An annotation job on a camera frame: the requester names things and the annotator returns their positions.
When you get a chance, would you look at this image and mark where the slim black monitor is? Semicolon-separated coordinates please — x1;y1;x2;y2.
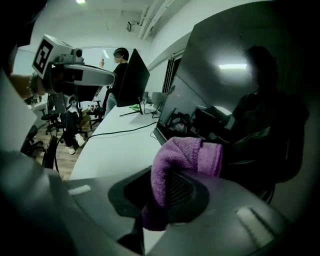
116;48;161;118

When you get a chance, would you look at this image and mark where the white window blind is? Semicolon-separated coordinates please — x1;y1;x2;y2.
13;46;118;76

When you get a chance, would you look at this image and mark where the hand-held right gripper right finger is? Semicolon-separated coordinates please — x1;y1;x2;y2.
149;171;293;256

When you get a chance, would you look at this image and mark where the dark desk divider panel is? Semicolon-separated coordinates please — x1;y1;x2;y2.
151;91;169;109

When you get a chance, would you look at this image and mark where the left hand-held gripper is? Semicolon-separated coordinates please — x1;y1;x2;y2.
31;34;118;115

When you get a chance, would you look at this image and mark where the wide black monitor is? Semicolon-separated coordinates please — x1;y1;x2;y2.
152;0;312;201

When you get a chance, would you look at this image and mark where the dark glass doorway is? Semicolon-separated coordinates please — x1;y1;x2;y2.
161;48;186;95

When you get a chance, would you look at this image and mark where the small white wall box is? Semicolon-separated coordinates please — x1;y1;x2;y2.
126;20;140;32

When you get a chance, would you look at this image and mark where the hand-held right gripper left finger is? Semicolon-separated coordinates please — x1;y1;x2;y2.
46;165;153;256

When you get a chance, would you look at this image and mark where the purple cloth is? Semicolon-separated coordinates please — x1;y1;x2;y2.
141;136;224;232

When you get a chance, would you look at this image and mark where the long black power cable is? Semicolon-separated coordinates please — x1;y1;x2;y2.
87;121;160;140

